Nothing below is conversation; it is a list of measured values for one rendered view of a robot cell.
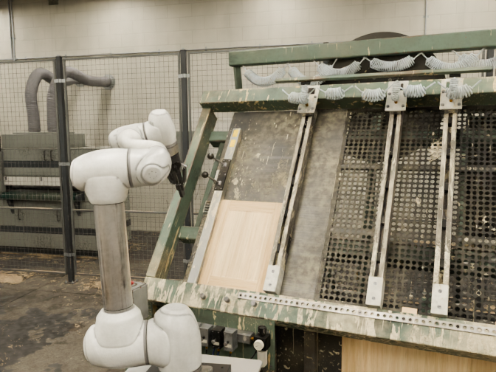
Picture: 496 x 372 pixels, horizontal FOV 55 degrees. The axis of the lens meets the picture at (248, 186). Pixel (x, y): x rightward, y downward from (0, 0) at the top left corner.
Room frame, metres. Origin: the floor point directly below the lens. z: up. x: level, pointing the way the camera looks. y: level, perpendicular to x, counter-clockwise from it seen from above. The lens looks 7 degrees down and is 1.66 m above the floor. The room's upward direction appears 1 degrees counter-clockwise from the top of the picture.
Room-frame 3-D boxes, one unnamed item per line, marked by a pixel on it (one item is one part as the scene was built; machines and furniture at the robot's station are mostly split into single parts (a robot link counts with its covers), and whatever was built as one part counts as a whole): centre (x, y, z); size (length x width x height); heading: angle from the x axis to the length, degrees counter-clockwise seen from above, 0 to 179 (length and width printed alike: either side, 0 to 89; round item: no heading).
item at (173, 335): (1.63, 0.27, 0.94); 0.18 x 0.16 x 0.22; 96
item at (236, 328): (2.11, 0.14, 0.69); 0.50 x 0.14 x 0.24; 66
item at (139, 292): (2.23, 0.57, 0.84); 0.12 x 0.12 x 0.18; 66
